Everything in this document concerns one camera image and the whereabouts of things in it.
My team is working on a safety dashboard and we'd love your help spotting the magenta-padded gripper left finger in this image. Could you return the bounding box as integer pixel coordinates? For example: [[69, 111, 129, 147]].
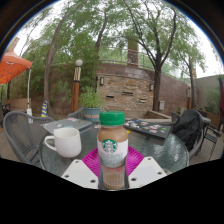
[[60, 147, 103, 191]]

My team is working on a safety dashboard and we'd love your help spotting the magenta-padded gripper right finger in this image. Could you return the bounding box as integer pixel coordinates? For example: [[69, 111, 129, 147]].
[[124, 146, 168, 190]]

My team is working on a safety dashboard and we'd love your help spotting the green-capped coffee drink bottle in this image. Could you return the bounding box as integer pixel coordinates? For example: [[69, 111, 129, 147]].
[[96, 111, 129, 191]]

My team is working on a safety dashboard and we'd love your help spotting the white ceramic mug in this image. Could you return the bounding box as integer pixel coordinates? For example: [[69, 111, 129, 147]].
[[44, 127, 83, 158]]

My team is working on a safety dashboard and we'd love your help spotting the black laptop with stickers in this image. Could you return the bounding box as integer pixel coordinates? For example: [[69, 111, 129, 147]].
[[123, 118, 172, 139]]

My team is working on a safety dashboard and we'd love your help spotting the grey laptop with stickers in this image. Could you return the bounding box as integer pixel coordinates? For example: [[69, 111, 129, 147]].
[[40, 117, 93, 135]]

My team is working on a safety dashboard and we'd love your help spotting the grey wicker chair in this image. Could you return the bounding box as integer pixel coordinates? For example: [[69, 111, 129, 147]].
[[2, 110, 54, 166], [169, 111, 206, 161], [68, 107, 86, 120]]

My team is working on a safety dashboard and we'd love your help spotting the black jacket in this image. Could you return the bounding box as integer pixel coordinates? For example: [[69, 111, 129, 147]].
[[171, 109, 205, 153]]

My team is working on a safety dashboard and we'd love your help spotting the blue and yellow striped cone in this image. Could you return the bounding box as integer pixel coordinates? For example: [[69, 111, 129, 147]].
[[40, 100, 49, 118]]

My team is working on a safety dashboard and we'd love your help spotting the green plant in blue pot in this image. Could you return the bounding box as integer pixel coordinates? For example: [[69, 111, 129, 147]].
[[78, 86, 105, 123]]

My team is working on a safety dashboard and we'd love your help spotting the orange patio umbrella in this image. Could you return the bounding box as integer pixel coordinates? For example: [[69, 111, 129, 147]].
[[0, 48, 34, 116]]

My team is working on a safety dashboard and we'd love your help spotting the globe-topped lamp post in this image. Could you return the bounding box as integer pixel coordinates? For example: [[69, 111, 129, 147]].
[[71, 59, 84, 113]]

